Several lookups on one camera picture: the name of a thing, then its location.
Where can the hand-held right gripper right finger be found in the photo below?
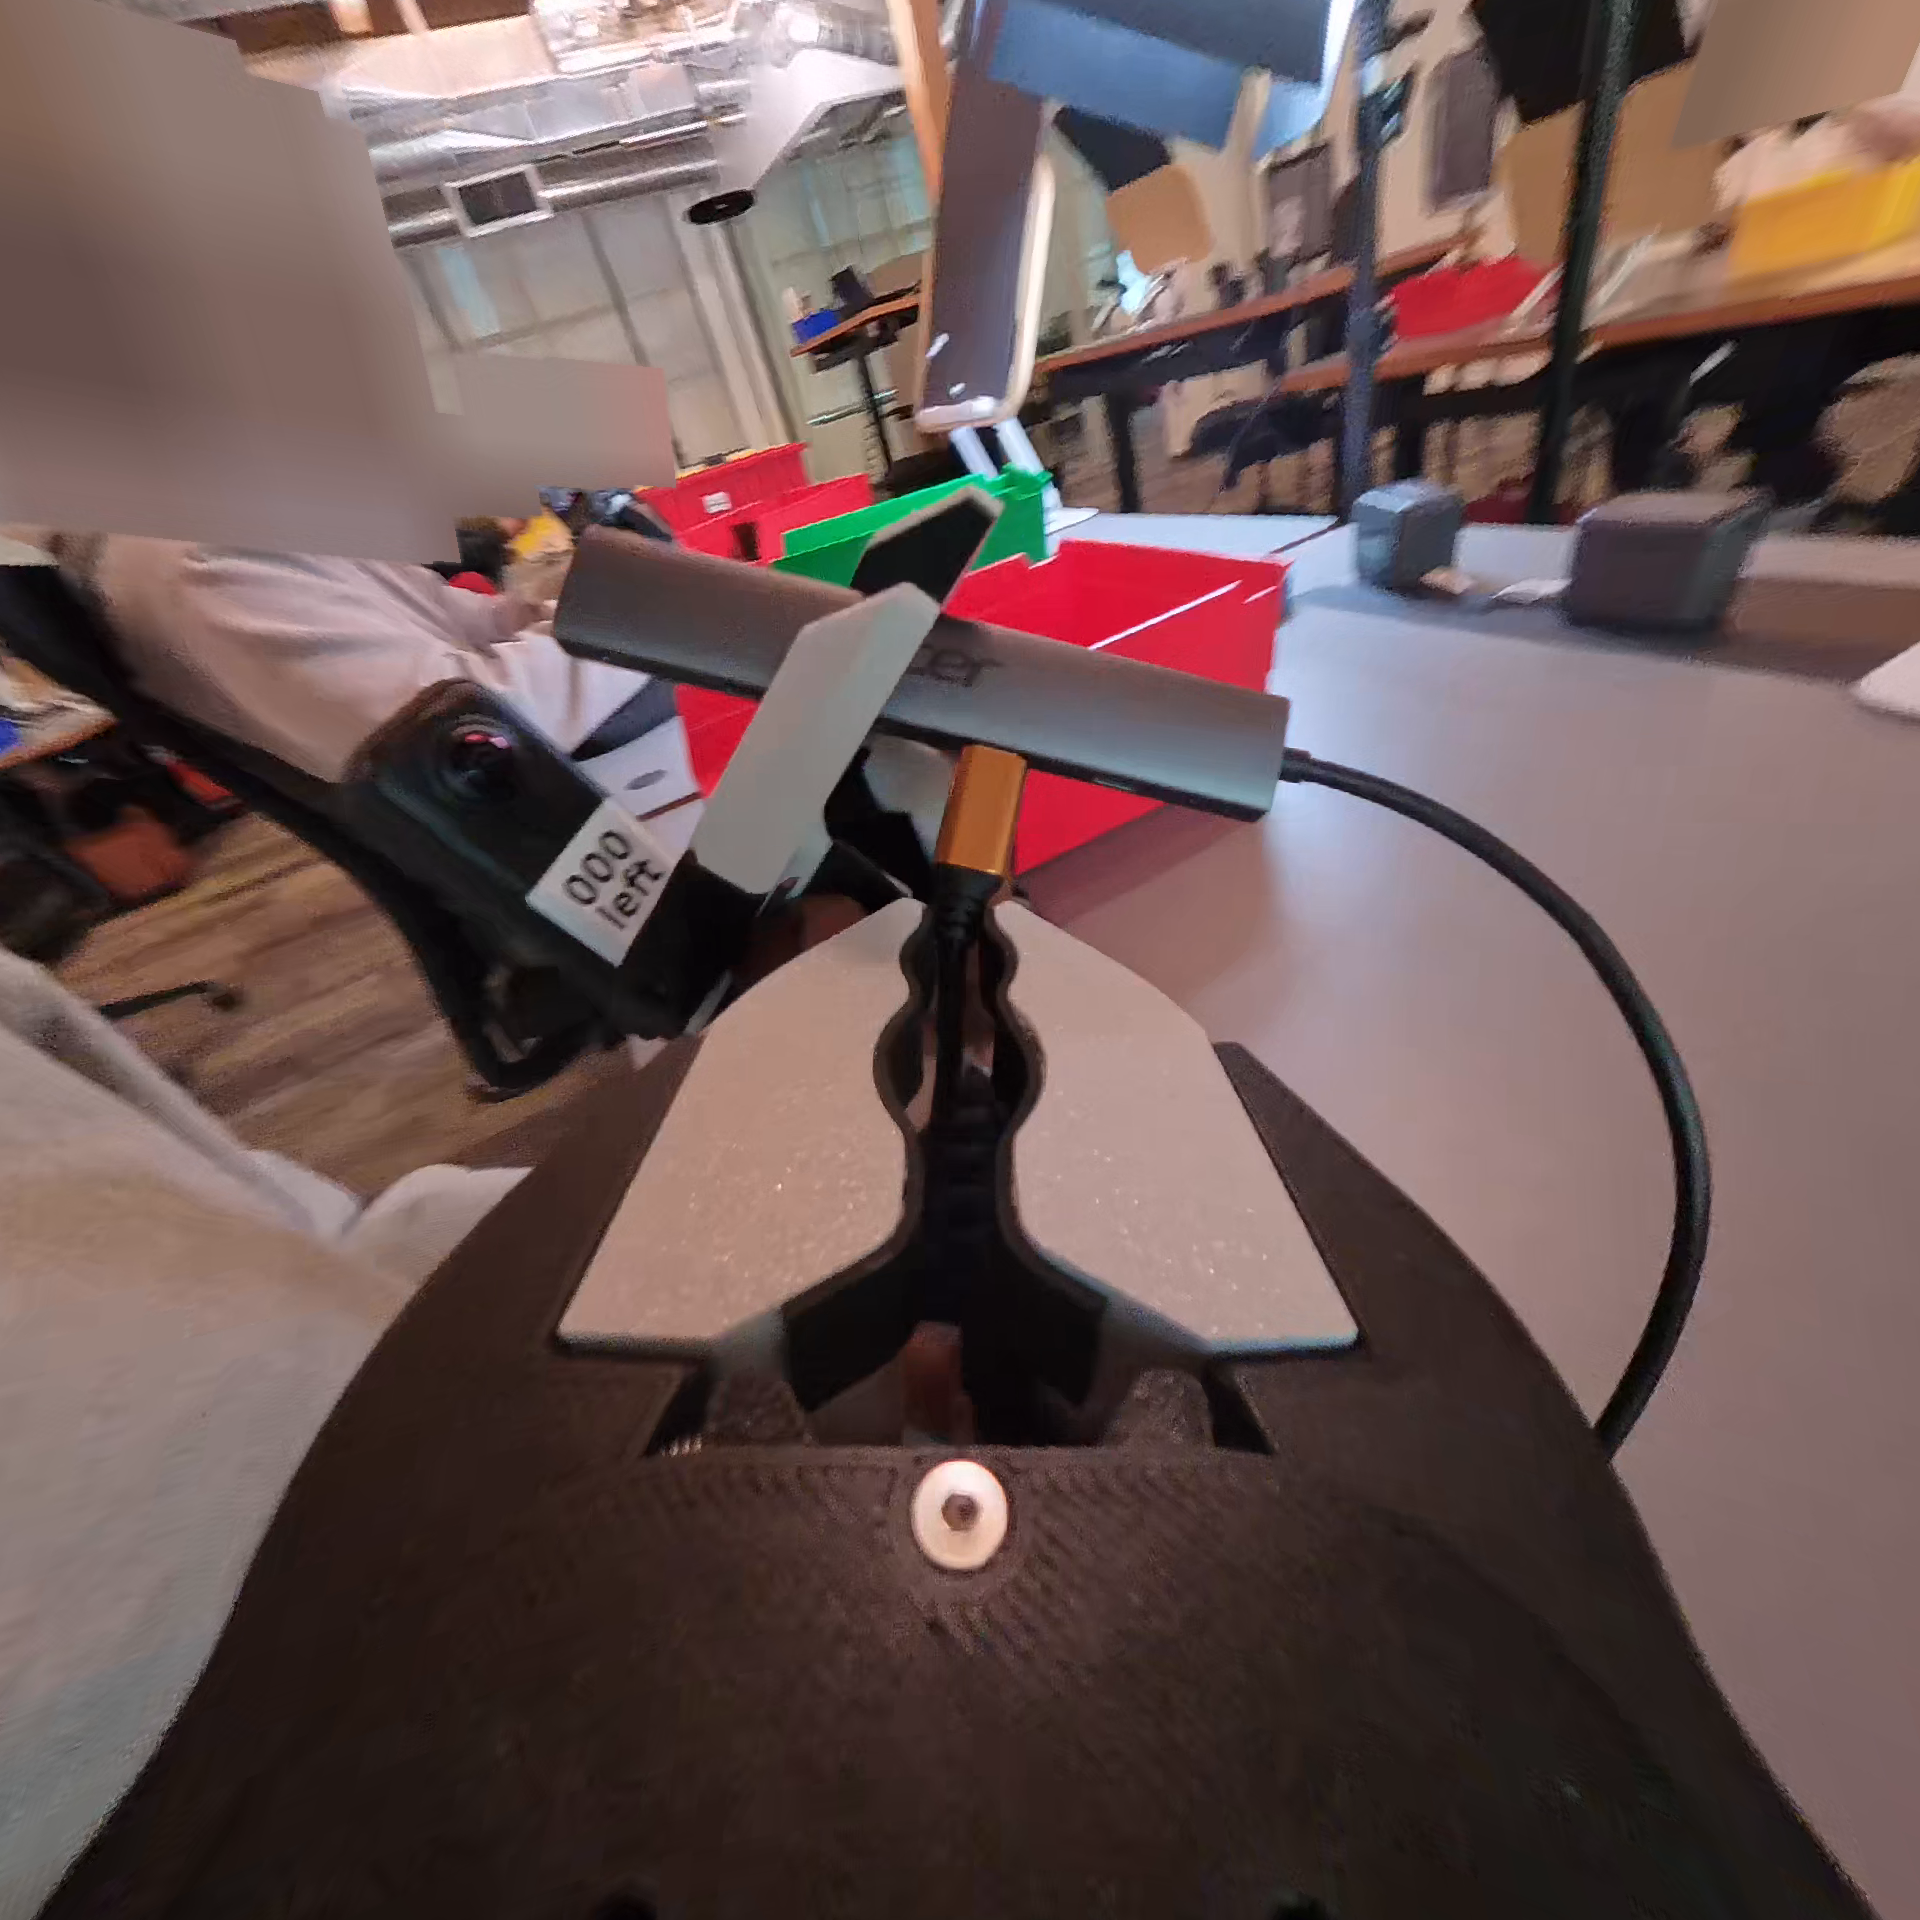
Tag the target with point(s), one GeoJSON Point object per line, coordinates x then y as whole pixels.
{"type": "Point", "coordinates": [1171, 1185]}

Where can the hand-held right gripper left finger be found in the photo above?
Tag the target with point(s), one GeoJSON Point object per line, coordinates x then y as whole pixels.
{"type": "Point", "coordinates": [750, 1171]}

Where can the dark grey cylinder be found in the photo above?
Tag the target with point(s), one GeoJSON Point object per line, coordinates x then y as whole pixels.
{"type": "Point", "coordinates": [1080, 720]}

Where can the large grey cube charger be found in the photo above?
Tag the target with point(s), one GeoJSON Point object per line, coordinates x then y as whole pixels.
{"type": "Point", "coordinates": [1665, 562]}

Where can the green plastic bin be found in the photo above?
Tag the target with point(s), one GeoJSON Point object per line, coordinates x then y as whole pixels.
{"type": "Point", "coordinates": [900, 518]}

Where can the white tablet stand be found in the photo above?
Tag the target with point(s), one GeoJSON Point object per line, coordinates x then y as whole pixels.
{"type": "Point", "coordinates": [1020, 472]}

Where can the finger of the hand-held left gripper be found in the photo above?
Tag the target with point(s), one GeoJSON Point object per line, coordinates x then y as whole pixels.
{"type": "Point", "coordinates": [931, 547]}
{"type": "Point", "coordinates": [818, 735]}

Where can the small red plastic bin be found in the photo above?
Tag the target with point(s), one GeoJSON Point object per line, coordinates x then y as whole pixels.
{"type": "Point", "coordinates": [750, 494]}

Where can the person's left forearm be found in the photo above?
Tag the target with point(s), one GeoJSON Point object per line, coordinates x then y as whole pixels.
{"type": "Point", "coordinates": [300, 646]}

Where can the red bin on workbench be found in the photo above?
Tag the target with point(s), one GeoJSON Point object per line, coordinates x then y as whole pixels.
{"type": "Point", "coordinates": [1463, 297]}

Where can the large red plastic bin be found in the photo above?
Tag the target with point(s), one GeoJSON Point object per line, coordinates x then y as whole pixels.
{"type": "Point", "coordinates": [1140, 629]}

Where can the workbench with clutter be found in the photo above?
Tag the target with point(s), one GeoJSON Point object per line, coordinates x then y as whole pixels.
{"type": "Point", "coordinates": [1726, 330]}

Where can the yellow plastic bin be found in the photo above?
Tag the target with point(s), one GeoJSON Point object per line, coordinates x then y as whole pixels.
{"type": "Point", "coordinates": [1831, 217]}

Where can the black metal pole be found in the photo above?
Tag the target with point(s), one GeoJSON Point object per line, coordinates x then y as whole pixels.
{"type": "Point", "coordinates": [1583, 255]}

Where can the small grey cube charger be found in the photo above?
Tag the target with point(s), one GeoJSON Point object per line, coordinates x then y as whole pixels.
{"type": "Point", "coordinates": [1408, 533]}

